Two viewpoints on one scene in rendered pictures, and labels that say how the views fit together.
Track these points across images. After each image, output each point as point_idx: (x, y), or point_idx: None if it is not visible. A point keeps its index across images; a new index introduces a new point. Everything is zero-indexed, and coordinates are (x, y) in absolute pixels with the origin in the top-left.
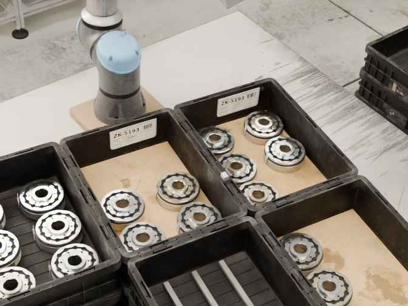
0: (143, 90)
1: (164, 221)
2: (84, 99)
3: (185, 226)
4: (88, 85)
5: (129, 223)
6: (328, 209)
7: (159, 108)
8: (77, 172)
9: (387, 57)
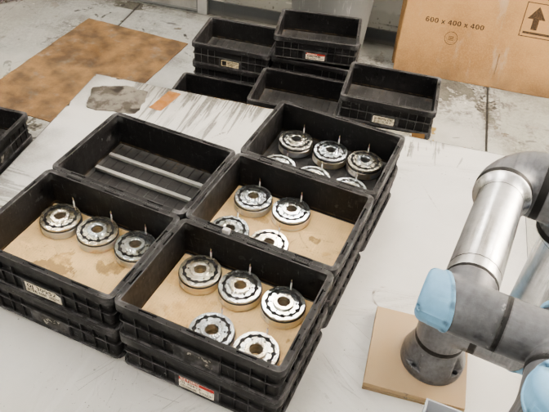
0: (444, 400)
1: (256, 228)
2: (481, 362)
3: (233, 218)
4: (502, 382)
5: None
6: None
7: (403, 387)
8: (331, 182)
9: None
